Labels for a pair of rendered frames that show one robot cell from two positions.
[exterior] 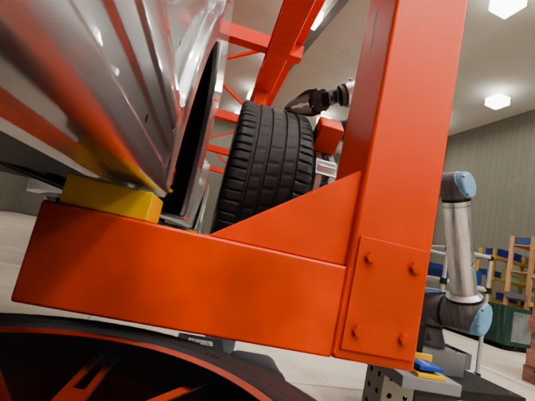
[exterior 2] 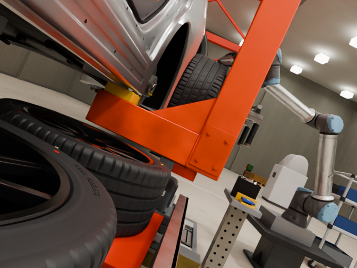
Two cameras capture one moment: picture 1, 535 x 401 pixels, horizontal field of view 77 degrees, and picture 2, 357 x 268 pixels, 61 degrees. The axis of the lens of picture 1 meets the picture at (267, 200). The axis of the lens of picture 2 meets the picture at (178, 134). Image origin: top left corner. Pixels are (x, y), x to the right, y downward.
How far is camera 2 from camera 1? 0.84 m
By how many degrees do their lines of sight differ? 16
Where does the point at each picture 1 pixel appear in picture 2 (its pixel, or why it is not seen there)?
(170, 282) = (133, 124)
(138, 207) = (128, 96)
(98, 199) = (116, 91)
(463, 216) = (329, 143)
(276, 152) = (200, 84)
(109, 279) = (114, 118)
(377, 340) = (204, 165)
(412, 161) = (238, 98)
